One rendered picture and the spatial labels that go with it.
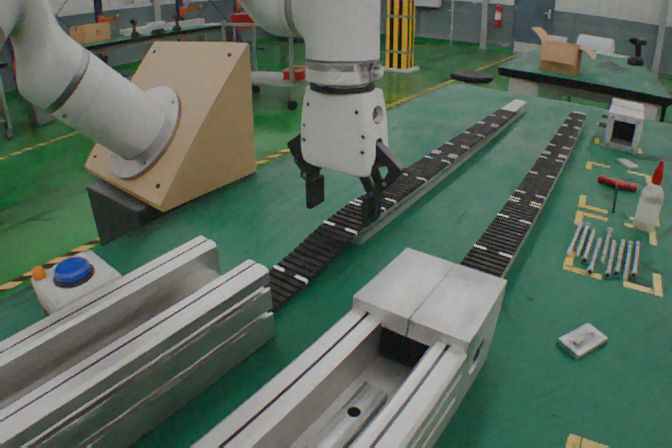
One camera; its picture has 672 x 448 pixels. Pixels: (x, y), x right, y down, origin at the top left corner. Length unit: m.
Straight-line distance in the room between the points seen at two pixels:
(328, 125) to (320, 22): 0.12
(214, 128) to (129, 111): 0.15
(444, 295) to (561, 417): 0.16
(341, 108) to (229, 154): 0.34
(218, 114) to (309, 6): 0.33
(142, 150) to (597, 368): 0.73
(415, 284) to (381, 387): 0.09
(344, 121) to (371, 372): 0.27
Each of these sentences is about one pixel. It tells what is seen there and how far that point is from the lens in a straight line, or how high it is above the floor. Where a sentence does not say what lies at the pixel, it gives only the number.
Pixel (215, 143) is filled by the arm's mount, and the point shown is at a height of 0.86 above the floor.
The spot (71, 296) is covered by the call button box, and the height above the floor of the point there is 0.84.
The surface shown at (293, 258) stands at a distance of 0.55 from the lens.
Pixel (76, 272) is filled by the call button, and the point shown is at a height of 0.85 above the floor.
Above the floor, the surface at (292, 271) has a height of 0.79.
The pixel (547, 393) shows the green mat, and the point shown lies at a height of 0.78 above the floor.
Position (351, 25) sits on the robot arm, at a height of 1.06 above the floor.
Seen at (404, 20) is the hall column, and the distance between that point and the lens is 6.75.
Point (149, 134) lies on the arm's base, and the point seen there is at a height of 0.88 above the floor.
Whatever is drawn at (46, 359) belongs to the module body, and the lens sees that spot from 0.40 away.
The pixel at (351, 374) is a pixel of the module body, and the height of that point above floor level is 0.84.
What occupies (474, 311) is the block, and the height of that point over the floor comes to 0.87.
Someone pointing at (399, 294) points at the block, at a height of 0.87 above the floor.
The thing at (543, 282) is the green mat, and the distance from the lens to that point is 0.58.
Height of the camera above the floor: 1.09
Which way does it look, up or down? 25 degrees down
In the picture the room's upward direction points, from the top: straight up
